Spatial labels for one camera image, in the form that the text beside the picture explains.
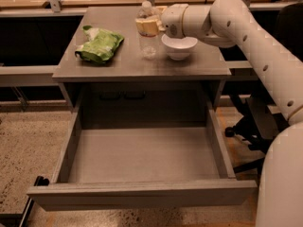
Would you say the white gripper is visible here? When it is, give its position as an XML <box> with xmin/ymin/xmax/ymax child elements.
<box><xmin>135</xmin><ymin>4</ymin><xmax>188</xmax><ymax>39</ymax></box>

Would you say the clear plastic water bottle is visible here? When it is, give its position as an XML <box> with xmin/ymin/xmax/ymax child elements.
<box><xmin>135</xmin><ymin>1</ymin><xmax>159</xmax><ymax>60</ymax></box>

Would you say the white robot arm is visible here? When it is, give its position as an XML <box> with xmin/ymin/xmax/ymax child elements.
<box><xmin>135</xmin><ymin>0</ymin><xmax>303</xmax><ymax>227</ymax></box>

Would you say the grey cabinet counter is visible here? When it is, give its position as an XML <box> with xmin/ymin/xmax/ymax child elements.
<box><xmin>53</xmin><ymin>6</ymin><xmax>231</xmax><ymax>101</ymax></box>

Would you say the grey open top drawer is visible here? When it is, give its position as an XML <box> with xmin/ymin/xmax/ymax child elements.
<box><xmin>27</xmin><ymin>90</ymin><xmax>257</xmax><ymax>211</ymax></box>

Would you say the white ceramic bowl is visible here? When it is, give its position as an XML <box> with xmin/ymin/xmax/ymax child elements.
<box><xmin>161</xmin><ymin>34</ymin><xmax>198</xmax><ymax>61</ymax></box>

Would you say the green chip bag left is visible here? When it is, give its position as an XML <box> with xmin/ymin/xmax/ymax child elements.
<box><xmin>75</xmin><ymin>26</ymin><xmax>124</xmax><ymax>64</ymax></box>

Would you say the black office chair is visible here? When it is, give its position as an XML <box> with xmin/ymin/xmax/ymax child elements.
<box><xmin>224</xmin><ymin>2</ymin><xmax>303</xmax><ymax>175</ymax></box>

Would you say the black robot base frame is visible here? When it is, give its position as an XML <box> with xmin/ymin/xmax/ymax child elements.
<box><xmin>0</xmin><ymin>175</ymin><xmax>50</xmax><ymax>227</ymax></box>

